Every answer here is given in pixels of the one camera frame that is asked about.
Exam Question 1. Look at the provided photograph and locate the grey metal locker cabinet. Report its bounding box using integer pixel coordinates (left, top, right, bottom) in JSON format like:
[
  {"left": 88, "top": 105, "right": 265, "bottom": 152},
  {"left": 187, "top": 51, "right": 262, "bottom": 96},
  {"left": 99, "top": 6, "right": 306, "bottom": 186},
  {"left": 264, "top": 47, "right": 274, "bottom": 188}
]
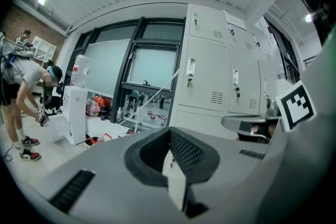
[{"left": 167, "top": 3, "right": 279, "bottom": 140}]

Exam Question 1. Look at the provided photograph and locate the white cord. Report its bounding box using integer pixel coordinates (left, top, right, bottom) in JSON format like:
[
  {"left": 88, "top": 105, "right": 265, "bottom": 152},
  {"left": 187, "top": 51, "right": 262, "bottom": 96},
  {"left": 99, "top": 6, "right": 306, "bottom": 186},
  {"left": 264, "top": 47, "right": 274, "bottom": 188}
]
[{"left": 117, "top": 68, "right": 182, "bottom": 129}]

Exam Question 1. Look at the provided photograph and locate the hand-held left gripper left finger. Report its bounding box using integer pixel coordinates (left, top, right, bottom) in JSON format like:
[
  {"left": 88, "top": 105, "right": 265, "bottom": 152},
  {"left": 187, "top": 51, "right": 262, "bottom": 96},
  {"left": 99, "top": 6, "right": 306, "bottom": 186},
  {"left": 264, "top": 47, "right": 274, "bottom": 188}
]
[{"left": 33, "top": 127, "right": 183, "bottom": 222}]

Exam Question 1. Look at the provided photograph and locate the red black white sneaker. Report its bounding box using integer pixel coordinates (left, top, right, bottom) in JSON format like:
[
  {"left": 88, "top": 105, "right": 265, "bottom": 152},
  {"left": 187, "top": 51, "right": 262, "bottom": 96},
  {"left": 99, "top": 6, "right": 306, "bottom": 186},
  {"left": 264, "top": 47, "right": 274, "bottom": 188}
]
[
  {"left": 20, "top": 136, "right": 40, "bottom": 147},
  {"left": 19, "top": 148, "right": 42, "bottom": 162}
]

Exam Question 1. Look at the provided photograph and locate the person's right hand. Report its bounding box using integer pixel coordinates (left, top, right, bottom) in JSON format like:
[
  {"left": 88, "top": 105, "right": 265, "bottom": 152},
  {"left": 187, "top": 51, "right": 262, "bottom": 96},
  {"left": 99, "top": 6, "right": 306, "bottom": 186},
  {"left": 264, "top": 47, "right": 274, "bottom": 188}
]
[{"left": 248, "top": 123, "right": 276, "bottom": 144}]

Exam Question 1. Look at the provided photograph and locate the orange black bag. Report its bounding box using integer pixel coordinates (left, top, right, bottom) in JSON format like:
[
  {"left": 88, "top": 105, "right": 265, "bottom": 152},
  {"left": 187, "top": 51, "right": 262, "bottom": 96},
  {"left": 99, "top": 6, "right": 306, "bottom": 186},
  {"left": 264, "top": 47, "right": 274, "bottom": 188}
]
[{"left": 93, "top": 95, "right": 112, "bottom": 113}]

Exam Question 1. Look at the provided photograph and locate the black framed window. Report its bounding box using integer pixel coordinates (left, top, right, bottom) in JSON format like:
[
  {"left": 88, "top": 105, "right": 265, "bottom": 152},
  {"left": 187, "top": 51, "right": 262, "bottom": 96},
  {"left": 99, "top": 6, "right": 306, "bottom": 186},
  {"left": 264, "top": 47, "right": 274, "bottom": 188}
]
[{"left": 64, "top": 17, "right": 186, "bottom": 126}]

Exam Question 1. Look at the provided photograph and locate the white water dispenser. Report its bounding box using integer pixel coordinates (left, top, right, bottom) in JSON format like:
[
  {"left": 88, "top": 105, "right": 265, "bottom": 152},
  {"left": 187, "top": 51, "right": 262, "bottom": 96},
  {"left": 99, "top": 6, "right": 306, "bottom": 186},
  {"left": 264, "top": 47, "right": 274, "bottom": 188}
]
[{"left": 49, "top": 86, "right": 89, "bottom": 145}]

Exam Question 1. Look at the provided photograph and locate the white wall shelf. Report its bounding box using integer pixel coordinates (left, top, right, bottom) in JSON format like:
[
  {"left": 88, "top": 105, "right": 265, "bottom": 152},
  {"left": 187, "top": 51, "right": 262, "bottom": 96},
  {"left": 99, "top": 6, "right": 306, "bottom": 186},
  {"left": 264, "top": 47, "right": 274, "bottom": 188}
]
[{"left": 32, "top": 35, "right": 58, "bottom": 61}]

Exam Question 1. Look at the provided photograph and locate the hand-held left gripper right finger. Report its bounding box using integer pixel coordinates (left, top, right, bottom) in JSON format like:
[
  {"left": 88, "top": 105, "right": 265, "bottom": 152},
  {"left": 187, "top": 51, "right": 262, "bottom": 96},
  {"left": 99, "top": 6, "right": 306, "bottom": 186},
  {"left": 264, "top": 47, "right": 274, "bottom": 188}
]
[{"left": 170, "top": 127, "right": 268, "bottom": 218}]

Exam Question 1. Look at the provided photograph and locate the white boxy appliance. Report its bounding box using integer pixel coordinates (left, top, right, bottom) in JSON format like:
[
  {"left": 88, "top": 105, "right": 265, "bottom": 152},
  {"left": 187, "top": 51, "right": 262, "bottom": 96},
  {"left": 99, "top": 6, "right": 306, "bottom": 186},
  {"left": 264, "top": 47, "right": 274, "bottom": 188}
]
[{"left": 275, "top": 76, "right": 301, "bottom": 100}]

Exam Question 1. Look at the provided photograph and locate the large clear water bottle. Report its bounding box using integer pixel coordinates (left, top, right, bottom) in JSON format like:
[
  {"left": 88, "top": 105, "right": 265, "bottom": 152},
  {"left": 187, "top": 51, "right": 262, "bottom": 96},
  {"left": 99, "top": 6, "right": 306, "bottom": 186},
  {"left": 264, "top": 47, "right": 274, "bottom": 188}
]
[{"left": 70, "top": 54, "right": 92, "bottom": 89}]

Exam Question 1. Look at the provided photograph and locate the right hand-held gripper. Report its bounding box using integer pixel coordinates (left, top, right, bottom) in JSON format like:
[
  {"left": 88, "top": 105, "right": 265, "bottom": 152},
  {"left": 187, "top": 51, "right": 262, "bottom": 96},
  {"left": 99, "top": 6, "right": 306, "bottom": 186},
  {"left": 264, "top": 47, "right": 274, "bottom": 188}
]
[{"left": 221, "top": 80, "right": 317, "bottom": 132}]

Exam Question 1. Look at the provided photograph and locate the person's black t-shirt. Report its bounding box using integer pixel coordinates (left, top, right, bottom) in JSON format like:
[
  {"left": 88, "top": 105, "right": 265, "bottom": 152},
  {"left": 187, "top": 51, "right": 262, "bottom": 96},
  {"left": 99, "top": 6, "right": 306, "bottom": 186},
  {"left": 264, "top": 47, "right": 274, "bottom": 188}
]
[{"left": 296, "top": 0, "right": 336, "bottom": 45}]

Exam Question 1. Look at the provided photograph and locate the white paper notice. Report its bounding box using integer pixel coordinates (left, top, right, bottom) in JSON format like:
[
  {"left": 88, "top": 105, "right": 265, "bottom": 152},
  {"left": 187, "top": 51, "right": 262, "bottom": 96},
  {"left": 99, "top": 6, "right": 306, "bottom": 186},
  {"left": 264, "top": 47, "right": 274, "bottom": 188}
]
[{"left": 224, "top": 12, "right": 248, "bottom": 30}]

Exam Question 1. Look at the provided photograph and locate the colourful patterned backpack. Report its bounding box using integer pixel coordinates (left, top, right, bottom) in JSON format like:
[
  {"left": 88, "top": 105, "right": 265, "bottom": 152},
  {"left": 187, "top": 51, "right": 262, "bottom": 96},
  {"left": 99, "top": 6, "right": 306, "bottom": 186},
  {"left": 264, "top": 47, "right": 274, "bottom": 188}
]
[{"left": 86, "top": 98, "right": 102, "bottom": 117}]

